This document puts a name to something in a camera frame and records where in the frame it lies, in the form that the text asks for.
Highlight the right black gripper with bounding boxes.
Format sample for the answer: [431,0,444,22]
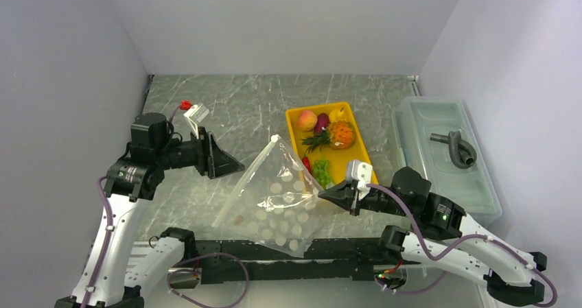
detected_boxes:
[317,179,412,216]

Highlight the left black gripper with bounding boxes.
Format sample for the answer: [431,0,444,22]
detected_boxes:
[156,126,244,178]

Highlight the orange toy pineapple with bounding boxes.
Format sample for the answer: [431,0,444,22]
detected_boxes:
[301,121,356,152]

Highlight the clear dotted zip top bag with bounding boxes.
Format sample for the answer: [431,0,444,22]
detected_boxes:
[212,134,335,259]

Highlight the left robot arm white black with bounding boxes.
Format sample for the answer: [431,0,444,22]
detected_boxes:
[55,112,244,307]

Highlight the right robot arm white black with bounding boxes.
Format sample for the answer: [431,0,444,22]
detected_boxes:
[318,161,558,307]

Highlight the green toy grapes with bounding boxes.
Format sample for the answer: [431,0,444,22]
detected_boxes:
[312,159,334,189]

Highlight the yellow plastic tray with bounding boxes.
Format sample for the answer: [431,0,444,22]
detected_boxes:
[285,101,380,193]

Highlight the red toy chili pepper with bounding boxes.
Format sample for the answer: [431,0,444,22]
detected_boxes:
[301,157,312,174]

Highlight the purple toy eggplant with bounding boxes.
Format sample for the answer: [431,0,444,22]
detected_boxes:
[313,112,331,134]

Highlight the yellow toy pear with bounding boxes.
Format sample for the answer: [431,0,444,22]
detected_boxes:
[329,108,348,123]

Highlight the toy peach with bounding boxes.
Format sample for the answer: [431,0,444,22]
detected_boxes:
[296,109,318,132]

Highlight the clear plastic storage box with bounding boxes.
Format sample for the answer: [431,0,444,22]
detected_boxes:
[389,97,502,226]

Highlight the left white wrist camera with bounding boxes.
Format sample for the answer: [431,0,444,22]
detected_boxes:
[180,100,210,139]

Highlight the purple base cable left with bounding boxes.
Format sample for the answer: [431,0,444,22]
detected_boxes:
[166,252,250,308]

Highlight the black base frame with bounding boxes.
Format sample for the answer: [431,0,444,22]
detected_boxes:
[170,237,398,285]

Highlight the grey corrugated hose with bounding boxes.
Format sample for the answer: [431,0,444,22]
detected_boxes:
[429,130,478,170]

